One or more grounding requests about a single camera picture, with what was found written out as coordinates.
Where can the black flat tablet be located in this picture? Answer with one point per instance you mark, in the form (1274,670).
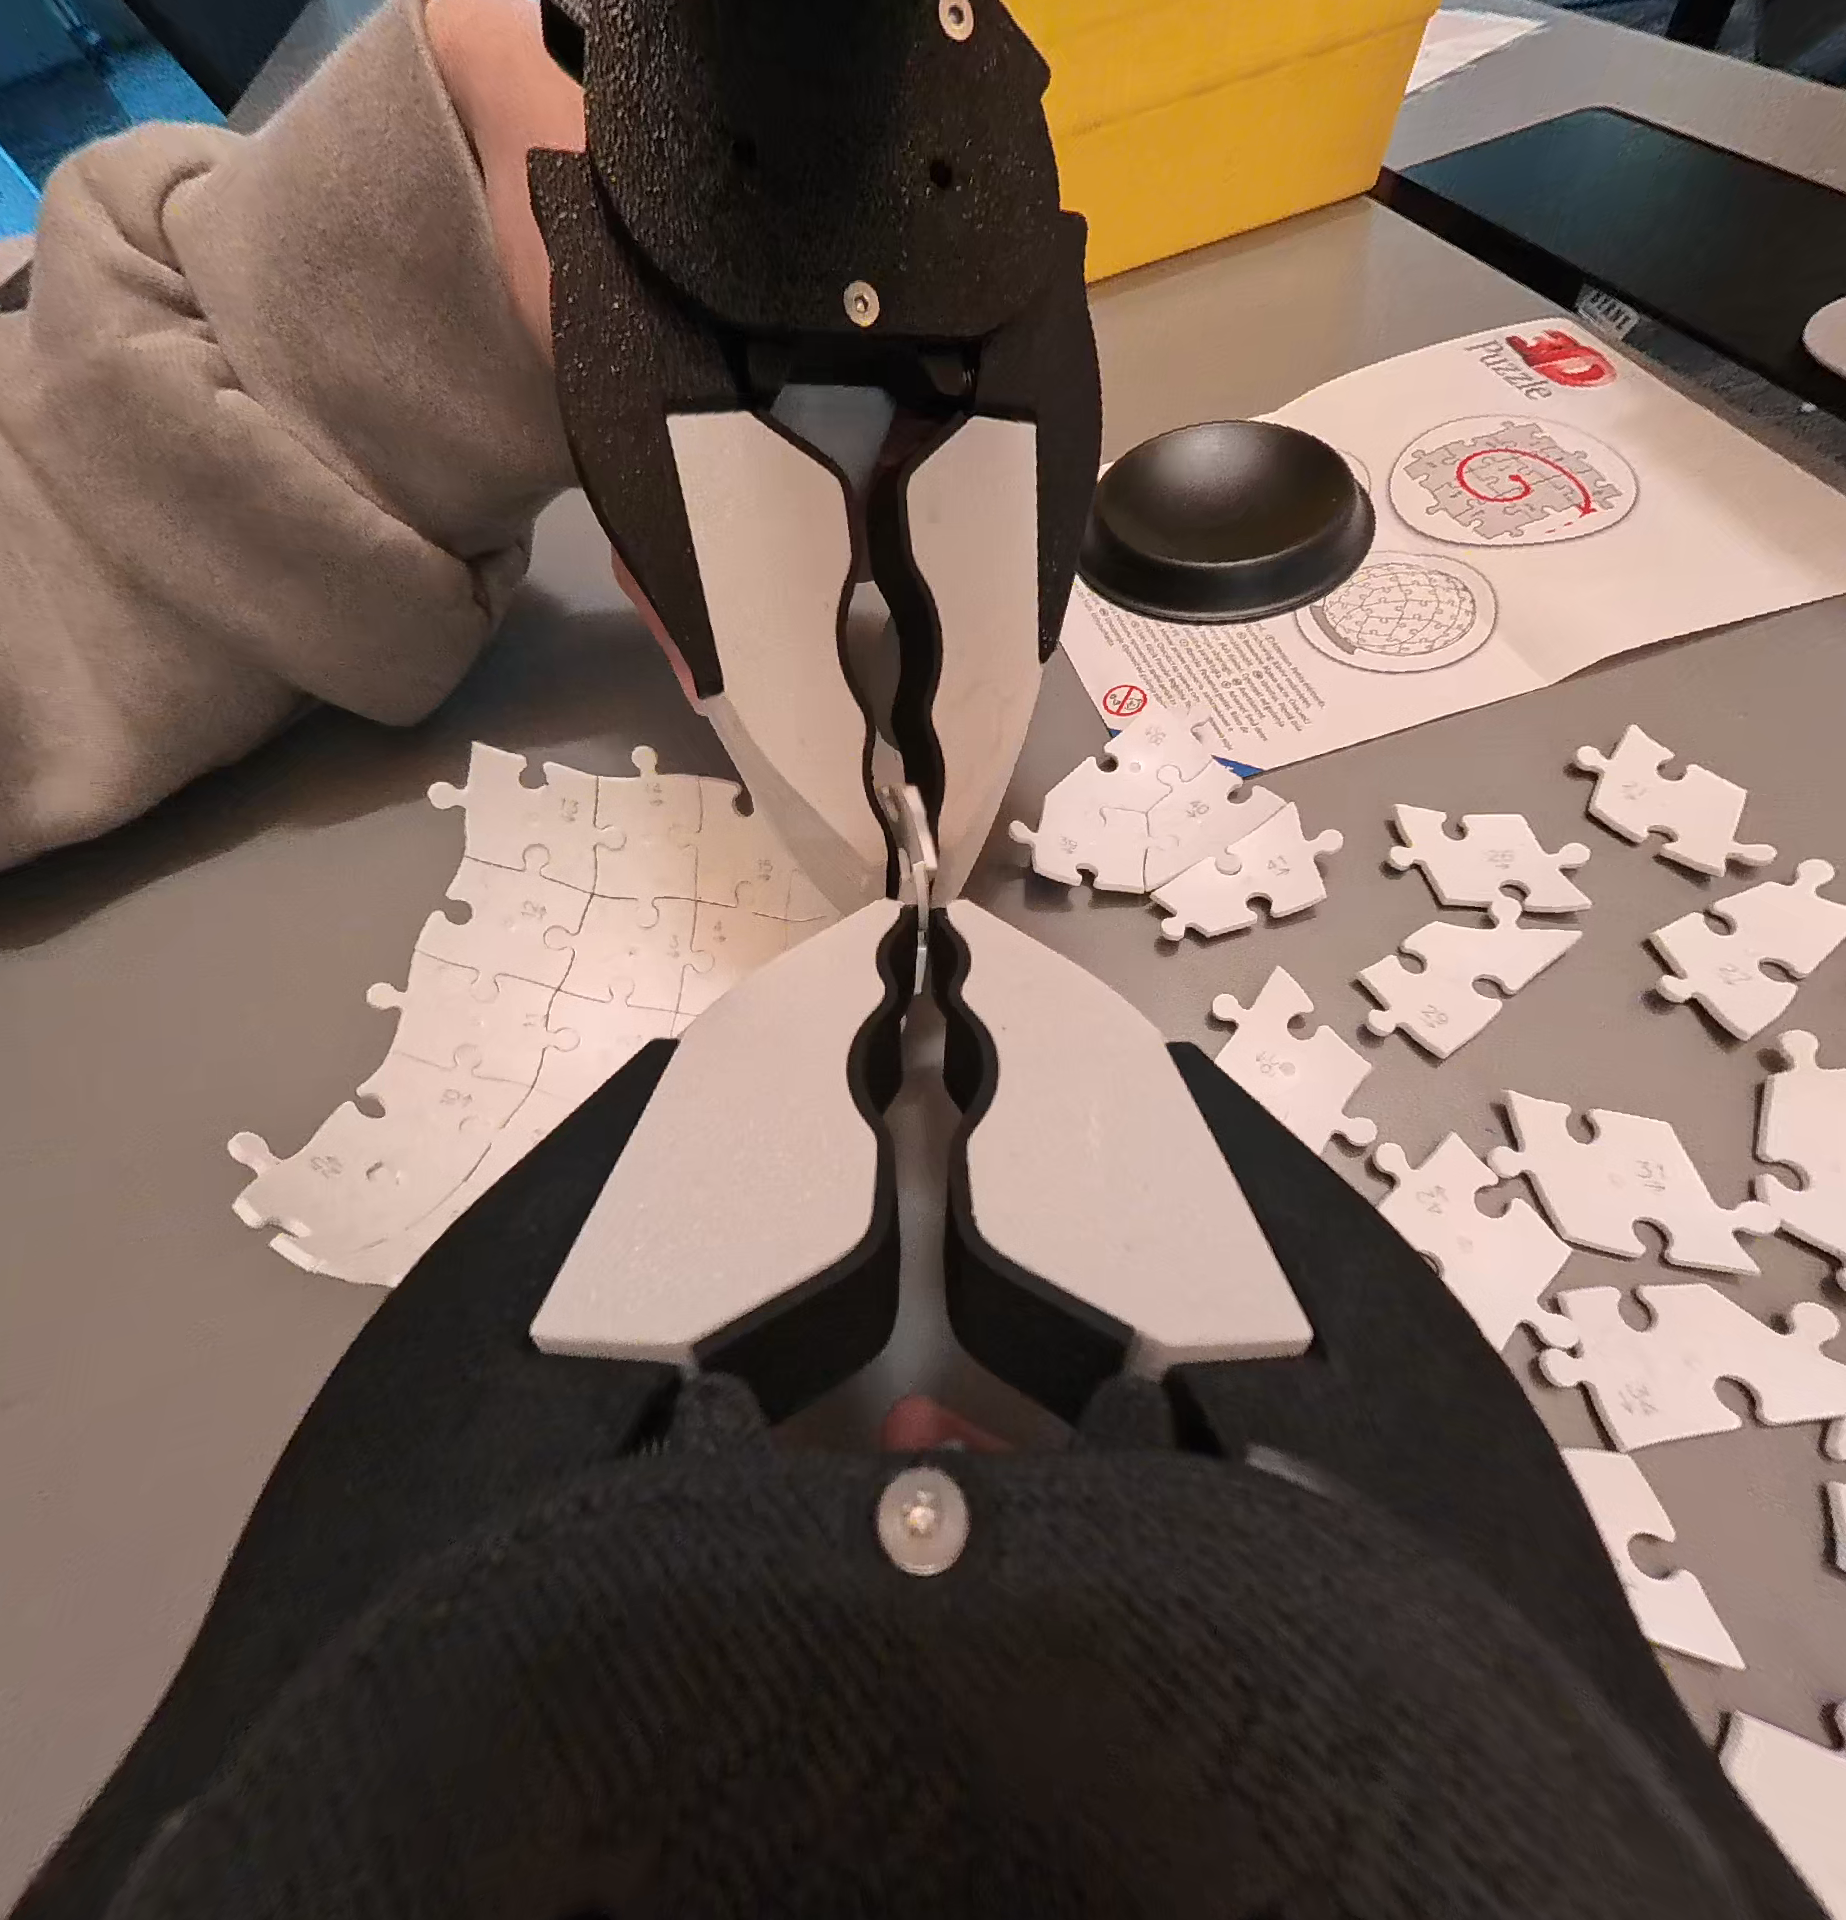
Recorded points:
(1643,226)

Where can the small assembled puzzle section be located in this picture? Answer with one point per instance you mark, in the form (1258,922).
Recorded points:
(1133,818)

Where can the white curved puzzle piece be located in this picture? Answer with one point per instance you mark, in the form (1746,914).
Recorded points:
(911,840)
(916,945)

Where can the large assembled puzzle section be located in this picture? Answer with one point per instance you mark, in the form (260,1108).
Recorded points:
(533,931)

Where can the black round puzzle stand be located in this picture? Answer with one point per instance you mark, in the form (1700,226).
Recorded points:
(1223,488)

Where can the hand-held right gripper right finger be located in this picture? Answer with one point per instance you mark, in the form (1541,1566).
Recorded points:
(1118,1200)

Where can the white instruction sheet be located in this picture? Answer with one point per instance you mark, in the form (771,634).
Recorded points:
(1657,571)

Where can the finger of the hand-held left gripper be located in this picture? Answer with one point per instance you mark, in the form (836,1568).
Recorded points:
(758,586)
(982,586)

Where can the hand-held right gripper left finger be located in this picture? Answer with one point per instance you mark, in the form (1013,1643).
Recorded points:
(713,1186)

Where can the scatter of loose puzzle parts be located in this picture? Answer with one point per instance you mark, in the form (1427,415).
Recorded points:
(1627,1186)

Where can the yellow plastic bin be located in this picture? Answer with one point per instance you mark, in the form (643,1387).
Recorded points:
(1223,121)

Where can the person's left forearm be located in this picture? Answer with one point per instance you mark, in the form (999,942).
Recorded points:
(235,391)

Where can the white paper slip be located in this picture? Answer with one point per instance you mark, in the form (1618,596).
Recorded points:
(1471,47)

